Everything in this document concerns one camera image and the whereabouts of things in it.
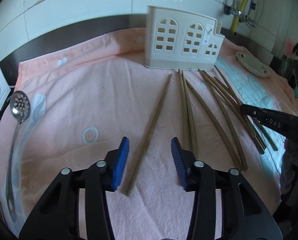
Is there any cream plastic utensil holder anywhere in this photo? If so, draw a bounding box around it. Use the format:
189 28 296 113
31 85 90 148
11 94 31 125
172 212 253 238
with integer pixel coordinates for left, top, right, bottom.
144 6 224 70

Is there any steel slotted ladle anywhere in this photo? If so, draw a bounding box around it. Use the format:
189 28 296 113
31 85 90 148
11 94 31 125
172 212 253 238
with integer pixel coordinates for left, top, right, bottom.
5 90 31 222

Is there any pink patterned towel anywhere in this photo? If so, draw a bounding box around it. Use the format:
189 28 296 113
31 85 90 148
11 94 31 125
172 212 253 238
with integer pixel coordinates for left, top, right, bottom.
0 27 298 240

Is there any white oval dish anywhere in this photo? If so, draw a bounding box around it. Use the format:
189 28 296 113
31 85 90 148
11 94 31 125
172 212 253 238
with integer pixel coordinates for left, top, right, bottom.
236 51 271 78

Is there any yellow gas hose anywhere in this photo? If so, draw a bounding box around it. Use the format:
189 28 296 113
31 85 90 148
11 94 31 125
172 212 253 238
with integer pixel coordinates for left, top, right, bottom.
230 0 257 33

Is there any steel water valve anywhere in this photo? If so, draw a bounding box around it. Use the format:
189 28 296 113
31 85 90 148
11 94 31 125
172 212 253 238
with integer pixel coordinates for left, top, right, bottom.
223 3 257 28

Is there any wooden chopstick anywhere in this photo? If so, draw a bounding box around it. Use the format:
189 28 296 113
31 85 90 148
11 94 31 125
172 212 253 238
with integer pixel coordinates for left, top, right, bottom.
178 69 191 151
199 70 266 154
180 70 198 159
126 73 173 197
185 79 243 171
199 69 248 171
211 77 267 154
214 66 278 151

